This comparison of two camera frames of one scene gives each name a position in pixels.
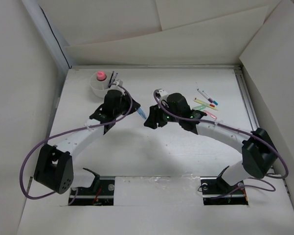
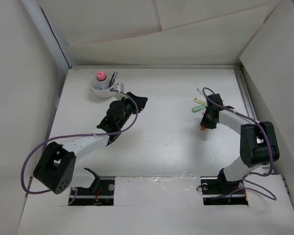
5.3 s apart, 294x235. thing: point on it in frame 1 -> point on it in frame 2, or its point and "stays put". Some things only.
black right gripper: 152,119 -> 205,122
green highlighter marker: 200,107 stays put
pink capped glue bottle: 101,76 stays put
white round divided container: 98,88 stays put
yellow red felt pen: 200,102 stays put
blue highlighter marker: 140,110 -> 98,86
